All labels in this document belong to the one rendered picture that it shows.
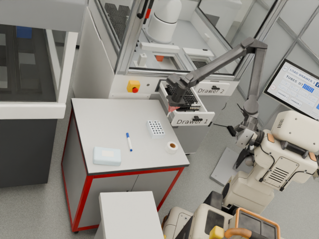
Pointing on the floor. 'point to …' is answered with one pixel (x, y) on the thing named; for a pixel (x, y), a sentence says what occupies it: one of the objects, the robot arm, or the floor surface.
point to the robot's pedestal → (128, 216)
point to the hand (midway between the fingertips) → (170, 110)
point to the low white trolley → (94, 140)
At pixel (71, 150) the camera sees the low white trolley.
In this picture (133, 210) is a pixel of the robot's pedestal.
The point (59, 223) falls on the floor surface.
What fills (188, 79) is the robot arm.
